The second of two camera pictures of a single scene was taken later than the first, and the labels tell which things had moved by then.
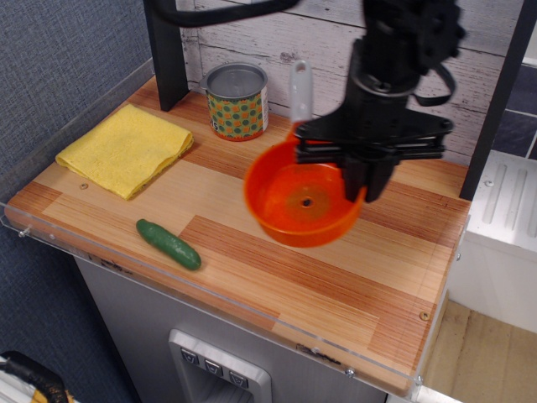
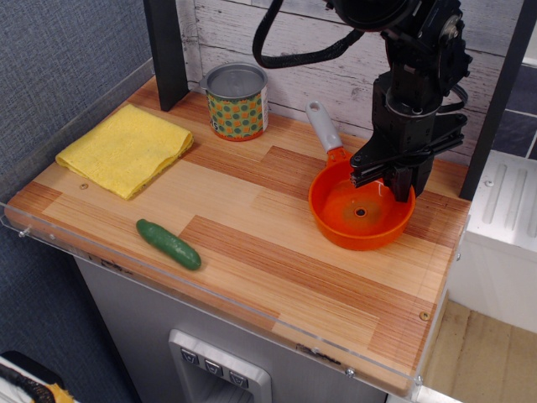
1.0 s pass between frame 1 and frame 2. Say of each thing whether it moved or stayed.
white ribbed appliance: stayed
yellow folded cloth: stayed
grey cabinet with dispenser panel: stayed
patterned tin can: stayed
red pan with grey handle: moved
